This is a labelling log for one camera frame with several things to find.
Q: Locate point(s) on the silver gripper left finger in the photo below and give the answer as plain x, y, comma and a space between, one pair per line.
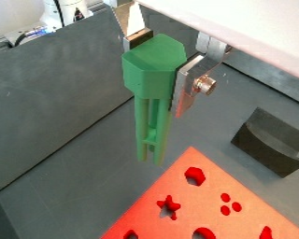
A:
130, 18

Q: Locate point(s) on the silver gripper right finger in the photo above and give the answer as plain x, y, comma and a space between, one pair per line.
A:
192, 75

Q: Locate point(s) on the green three prong peg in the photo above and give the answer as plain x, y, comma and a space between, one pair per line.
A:
150, 67

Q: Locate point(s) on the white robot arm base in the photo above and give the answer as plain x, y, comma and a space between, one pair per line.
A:
60, 13

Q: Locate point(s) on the black curved cradle holder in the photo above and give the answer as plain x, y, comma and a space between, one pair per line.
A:
270, 141

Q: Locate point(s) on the red shape sorter block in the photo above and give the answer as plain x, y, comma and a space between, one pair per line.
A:
196, 201

